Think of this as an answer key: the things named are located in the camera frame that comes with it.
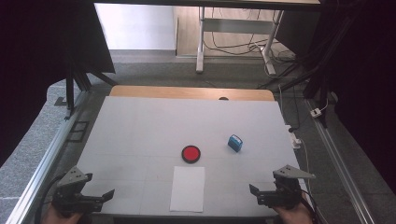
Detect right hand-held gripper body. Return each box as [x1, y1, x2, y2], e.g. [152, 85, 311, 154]
[272, 164, 317, 210]

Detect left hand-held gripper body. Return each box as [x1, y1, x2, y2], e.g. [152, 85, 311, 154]
[51, 165, 95, 217]

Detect blue stamp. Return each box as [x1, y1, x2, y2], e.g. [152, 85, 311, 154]
[227, 133, 244, 153]

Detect round red ink pad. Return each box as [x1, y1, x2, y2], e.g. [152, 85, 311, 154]
[181, 145, 202, 164]

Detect person's right hand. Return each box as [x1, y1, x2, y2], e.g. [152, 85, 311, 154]
[272, 199, 314, 224]

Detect person's left hand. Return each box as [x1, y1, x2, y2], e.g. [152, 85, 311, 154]
[41, 204, 86, 224]

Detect white paper sheet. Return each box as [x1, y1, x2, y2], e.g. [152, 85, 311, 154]
[169, 165, 206, 214]

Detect white table mat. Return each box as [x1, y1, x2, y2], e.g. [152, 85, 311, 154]
[76, 95, 318, 217]

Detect black metal stand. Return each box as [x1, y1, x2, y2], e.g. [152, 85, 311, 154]
[257, 18, 353, 129]
[54, 52, 120, 121]

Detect wooden table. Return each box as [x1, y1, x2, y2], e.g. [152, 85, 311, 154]
[108, 85, 276, 103]

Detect dark curtain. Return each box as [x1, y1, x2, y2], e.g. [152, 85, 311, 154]
[276, 0, 396, 195]
[0, 0, 117, 167]

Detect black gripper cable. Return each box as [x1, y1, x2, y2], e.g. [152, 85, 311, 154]
[299, 188, 326, 224]
[33, 175, 64, 224]

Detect white cable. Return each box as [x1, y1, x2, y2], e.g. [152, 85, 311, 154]
[298, 139, 326, 224]

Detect aluminium rail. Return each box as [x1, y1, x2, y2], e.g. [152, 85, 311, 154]
[304, 98, 378, 224]
[5, 90, 92, 224]

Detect black floor cables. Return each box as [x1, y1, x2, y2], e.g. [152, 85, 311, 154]
[203, 7, 297, 64]

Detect white desk frame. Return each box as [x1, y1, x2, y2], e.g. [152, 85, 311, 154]
[195, 6, 285, 77]

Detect white wall panel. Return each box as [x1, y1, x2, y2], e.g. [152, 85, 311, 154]
[93, 3, 177, 51]

